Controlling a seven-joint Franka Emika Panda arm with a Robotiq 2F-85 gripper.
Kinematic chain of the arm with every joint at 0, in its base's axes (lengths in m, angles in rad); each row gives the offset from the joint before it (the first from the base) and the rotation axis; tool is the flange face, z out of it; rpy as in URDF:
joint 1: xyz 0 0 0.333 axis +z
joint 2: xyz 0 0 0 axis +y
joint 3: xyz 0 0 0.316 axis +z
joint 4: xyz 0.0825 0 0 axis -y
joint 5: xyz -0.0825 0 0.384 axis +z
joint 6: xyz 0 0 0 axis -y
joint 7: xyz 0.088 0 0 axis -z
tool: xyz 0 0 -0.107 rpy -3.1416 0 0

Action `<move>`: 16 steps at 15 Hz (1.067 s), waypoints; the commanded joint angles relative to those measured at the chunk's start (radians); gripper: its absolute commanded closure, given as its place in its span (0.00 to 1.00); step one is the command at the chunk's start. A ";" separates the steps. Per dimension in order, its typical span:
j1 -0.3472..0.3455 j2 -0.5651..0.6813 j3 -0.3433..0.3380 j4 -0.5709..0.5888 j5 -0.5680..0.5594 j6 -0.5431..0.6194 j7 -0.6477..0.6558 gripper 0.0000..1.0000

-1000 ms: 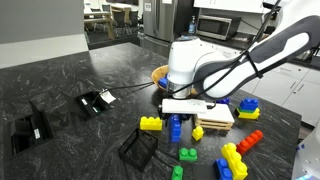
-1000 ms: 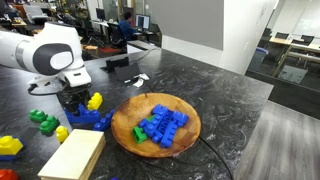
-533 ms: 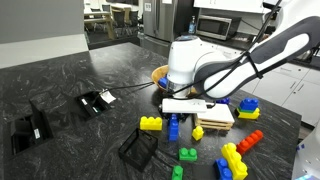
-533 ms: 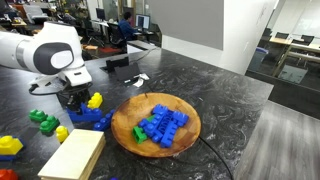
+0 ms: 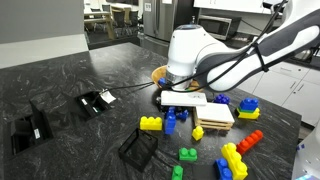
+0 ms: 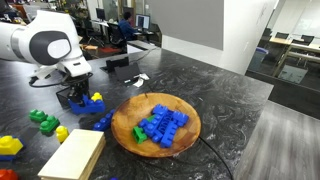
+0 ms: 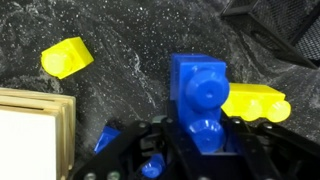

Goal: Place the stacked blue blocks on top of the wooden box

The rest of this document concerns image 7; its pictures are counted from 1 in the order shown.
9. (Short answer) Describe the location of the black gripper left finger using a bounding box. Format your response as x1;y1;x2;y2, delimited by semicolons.
69;118;208;180

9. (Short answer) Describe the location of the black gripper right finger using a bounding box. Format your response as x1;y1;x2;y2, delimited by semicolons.
222;116;320;180

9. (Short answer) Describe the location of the blue triangular block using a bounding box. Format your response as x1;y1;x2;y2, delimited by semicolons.
170;52;232;155

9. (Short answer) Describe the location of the light wooden box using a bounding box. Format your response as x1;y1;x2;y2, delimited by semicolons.
0;87;77;180

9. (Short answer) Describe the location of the yellow two-stud toy block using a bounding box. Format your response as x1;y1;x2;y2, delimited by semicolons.
220;82;292;124

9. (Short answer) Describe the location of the small yellow single-stud block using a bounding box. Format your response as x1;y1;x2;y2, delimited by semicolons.
40;36;95;80

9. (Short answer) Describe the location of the black wire mesh basket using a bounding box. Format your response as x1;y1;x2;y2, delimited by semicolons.
219;0;320;70

